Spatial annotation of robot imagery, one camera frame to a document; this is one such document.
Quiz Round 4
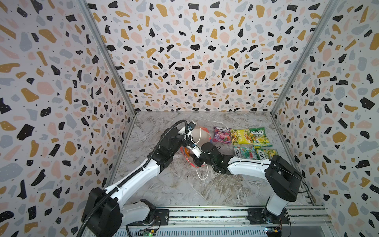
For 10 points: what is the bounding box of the teal mint candy bag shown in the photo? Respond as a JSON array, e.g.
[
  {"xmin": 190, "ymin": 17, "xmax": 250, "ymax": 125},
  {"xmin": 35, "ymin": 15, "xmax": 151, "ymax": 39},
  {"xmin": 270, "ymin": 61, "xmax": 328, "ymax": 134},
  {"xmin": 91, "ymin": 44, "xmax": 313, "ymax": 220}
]
[{"xmin": 234, "ymin": 147, "xmax": 259, "ymax": 160}]

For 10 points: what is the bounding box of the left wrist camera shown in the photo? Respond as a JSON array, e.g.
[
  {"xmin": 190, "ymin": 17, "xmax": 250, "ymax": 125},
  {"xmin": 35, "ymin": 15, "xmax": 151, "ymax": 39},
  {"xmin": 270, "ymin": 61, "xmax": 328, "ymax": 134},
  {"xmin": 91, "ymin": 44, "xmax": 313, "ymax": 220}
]
[{"xmin": 185, "ymin": 121, "xmax": 196, "ymax": 136}]

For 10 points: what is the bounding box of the red paper bag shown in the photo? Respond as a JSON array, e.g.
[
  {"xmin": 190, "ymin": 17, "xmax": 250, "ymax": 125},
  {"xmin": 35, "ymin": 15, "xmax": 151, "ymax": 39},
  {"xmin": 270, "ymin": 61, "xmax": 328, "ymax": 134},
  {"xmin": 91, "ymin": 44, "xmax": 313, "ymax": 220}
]
[{"xmin": 180, "ymin": 125, "xmax": 211, "ymax": 181}]

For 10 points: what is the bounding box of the yellow snack bag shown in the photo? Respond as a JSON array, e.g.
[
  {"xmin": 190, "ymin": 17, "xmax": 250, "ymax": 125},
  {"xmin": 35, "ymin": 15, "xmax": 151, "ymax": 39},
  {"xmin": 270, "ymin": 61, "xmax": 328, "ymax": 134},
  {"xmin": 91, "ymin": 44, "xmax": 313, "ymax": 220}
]
[{"xmin": 231, "ymin": 129, "xmax": 253, "ymax": 146}]

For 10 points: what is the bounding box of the left corner aluminium post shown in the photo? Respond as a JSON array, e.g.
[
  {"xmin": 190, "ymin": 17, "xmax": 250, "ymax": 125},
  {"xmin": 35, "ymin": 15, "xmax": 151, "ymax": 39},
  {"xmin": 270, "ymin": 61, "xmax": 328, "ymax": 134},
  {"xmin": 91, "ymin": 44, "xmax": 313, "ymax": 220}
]
[{"xmin": 78, "ymin": 1, "xmax": 136, "ymax": 117}]

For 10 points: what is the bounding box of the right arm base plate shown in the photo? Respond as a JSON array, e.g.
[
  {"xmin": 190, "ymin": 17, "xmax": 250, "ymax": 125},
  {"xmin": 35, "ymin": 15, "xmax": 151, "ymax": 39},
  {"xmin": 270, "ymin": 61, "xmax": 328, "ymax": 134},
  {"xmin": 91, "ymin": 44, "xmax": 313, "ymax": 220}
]
[{"xmin": 247, "ymin": 208, "xmax": 290, "ymax": 225}]

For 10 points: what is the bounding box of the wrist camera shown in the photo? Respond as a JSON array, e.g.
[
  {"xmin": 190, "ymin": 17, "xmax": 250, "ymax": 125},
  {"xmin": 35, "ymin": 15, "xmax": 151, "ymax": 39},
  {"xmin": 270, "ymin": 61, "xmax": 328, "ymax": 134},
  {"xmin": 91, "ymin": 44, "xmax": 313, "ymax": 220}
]
[
  {"xmin": 188, "ymin": 144, "xmax": 202, "ymax": 158},
  {"xmin": 185, "ymin": 121, "xmax": 196, "ymax": 136}
]

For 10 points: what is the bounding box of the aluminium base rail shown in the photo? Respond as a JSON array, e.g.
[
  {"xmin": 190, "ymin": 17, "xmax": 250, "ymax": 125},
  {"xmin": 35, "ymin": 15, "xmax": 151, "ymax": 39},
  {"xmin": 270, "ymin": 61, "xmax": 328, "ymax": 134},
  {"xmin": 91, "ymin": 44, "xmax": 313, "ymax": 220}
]
[{"xmin": 113, "ymin": 206, "xmax": 338, "ymax": 237}]

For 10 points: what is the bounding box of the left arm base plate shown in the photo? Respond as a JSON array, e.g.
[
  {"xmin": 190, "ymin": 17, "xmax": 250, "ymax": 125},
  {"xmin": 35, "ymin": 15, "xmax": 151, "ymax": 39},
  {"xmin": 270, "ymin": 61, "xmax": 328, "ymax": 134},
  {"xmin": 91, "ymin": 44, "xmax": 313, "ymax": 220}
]
[{"xmin": 129, "ymin": 209, "xmax": 170, "ymax": 227}]

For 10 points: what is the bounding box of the pink berries candy bag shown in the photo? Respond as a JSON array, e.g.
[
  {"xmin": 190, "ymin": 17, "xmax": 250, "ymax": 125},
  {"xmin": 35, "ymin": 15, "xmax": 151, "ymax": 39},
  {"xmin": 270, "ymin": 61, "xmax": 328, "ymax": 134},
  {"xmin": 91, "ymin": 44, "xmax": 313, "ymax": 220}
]
[{"xmin": 212, "ymin": 126, "xmax": 232, "ymax": 145}]

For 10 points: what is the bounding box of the green yellow candy bag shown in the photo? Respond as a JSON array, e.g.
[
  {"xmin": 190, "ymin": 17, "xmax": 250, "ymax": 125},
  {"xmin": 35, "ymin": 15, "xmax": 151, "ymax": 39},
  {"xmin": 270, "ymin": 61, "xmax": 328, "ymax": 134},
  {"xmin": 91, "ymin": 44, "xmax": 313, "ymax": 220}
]
[{"xmin": 249, "ymin": 127, "xmax": 272, "ymax": 148}]

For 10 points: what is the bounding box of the right circuit board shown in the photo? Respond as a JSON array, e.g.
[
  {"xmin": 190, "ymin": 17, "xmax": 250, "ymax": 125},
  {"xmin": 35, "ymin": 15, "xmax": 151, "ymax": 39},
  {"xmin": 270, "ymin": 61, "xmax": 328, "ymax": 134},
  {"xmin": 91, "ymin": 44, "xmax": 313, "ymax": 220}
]
[{"xmin": 265, "ymin": 227, "xmax": 282, "ymax": 237}]

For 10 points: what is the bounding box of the circuit board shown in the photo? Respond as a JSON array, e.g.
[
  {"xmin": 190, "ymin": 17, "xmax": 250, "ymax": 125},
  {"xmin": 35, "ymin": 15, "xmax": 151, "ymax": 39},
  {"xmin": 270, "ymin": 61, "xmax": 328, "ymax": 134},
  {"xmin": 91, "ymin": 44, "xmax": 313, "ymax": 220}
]
[
  {"xmin": 136, "ymin": 228, "xmax": 157, "ymax": 237},
  {"xmin": 265, "ymin": 227, "xmax": 282, "ymax": 237}
]

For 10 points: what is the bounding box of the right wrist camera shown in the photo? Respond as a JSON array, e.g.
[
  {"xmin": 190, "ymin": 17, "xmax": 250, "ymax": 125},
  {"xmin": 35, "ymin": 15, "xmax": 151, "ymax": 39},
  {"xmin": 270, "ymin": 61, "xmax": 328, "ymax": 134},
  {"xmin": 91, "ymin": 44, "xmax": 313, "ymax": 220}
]
[{"xmin": 188, "ymin": 144, "xmax": 202, "ymax": 158}]

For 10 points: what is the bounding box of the right corner aluminium post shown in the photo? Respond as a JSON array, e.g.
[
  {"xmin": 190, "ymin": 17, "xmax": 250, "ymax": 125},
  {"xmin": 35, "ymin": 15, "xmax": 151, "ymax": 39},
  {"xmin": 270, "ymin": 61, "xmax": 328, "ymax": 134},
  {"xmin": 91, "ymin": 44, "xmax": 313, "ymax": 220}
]
[{"xmin": 270, "ymin": 0, "xmax": 339, "ymax": 117}]

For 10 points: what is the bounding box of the left corrugated cable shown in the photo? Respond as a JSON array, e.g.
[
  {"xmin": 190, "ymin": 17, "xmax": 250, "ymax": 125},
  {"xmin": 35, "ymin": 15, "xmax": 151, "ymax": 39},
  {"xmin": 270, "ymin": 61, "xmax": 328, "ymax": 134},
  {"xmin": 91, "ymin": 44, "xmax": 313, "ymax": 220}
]
[{"xmin": 76, "ymin": 119, "xmax": 189, "ymax": 237}]

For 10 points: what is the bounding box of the left circuit board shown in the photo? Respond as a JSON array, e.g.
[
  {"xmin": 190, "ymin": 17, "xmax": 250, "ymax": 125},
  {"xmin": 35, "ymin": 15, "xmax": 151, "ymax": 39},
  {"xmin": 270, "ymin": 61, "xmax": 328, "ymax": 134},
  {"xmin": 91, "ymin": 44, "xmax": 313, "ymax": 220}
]
[{"xmin": 136, "ymin": 228, "xmax": 157, "ymax": 237}]

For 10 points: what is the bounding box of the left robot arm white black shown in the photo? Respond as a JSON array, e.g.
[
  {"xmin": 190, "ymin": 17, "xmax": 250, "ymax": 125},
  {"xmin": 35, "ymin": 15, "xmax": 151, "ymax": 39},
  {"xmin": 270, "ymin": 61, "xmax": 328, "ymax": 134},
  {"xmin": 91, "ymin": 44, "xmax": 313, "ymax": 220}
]
[{"xmin": 77, "ymin": 120, "xmax": 195, "ymax": 237}]

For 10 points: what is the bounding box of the corner aluminium post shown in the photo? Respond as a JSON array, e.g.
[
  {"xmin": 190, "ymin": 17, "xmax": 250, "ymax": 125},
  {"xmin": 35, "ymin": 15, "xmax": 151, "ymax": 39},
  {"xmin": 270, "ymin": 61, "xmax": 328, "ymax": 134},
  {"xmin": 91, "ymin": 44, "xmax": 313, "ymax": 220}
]
[
  {"xmin": 270, "ymin": 0, "xmax": 339, "ymax": 117},
  {"xmin": 78, "ymin": 1, "xmax": 136, "ymax": 117}
]

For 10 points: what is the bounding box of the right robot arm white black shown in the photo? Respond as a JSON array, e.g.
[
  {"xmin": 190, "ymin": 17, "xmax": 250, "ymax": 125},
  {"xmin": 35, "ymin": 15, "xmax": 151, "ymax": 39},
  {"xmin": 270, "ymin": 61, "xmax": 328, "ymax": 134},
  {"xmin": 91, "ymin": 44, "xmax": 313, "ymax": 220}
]
[{"xmin": 188, "ymin": 142, "xmax": 302, "ymax": 224}]

